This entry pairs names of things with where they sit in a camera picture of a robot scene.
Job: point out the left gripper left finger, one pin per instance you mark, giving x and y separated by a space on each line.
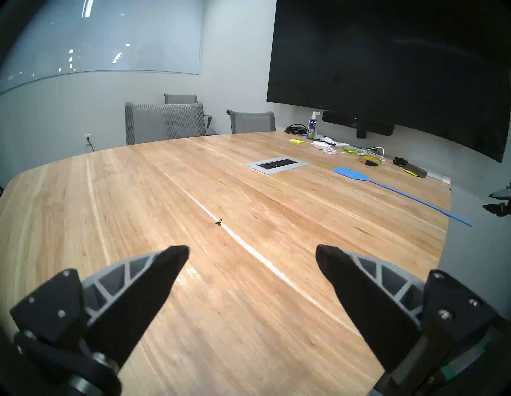
131 295

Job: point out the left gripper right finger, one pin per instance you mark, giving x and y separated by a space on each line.
371 299

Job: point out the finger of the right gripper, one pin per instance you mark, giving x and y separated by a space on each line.
501 194
499 209

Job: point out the blue plastic fly swatter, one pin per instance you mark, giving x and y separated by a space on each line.
351 174

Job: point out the white paper sheet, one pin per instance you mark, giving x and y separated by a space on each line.
437 177

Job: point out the yellow sticky flag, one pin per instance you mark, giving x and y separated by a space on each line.
409 172

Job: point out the crumpled white cloth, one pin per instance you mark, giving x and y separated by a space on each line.
339 143

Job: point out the black dry erase marker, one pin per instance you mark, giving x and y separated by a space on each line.
321 140

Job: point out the black video sound bar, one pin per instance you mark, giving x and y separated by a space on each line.
343 119

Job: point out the wide grey mesh chair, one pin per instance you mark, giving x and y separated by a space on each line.
163 121

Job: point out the silver table outlet box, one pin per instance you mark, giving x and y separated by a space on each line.
255 164

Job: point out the whiteboard cleaner spray bottle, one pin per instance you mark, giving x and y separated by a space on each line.
312 127

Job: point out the grey office armchair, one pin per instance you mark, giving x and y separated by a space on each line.
181 98

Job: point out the narrow grey mesh chair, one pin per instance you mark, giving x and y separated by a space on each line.
251 121

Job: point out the large black wall screen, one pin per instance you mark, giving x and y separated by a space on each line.
379 60

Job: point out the large glass wall board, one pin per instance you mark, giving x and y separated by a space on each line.
100 40

